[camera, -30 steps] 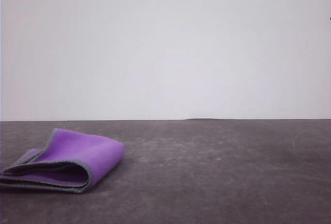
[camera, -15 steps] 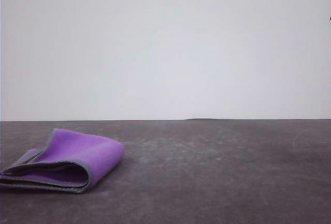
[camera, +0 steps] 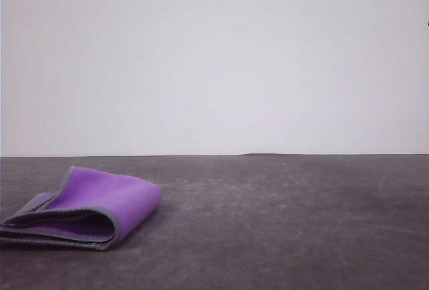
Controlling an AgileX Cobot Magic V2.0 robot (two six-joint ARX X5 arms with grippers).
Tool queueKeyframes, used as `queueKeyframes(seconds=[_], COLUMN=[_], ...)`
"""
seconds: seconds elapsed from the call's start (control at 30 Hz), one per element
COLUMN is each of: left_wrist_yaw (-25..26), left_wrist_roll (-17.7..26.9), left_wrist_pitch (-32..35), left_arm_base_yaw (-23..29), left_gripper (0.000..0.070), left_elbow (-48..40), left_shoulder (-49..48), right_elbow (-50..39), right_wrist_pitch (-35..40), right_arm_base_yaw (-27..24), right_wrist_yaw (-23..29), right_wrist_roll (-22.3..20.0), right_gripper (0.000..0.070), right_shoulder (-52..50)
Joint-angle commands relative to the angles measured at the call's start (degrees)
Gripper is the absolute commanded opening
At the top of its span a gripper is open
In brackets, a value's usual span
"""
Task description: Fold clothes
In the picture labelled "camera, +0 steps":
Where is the purple towel with grey hem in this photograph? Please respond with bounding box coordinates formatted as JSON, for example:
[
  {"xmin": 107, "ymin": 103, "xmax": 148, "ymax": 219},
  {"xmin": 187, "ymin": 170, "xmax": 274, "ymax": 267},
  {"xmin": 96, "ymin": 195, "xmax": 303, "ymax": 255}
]
[{"xmin": 0, "ymin": 165, "xmax": 163, "ymax": 252}]

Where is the grey table cloth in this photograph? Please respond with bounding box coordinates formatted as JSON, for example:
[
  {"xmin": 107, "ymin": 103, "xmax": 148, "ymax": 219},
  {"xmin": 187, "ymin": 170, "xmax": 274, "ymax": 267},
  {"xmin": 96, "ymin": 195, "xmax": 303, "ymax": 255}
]
[{"xmin": 0, "ymin": 153, "xmax": 429, "ymax": 290}]

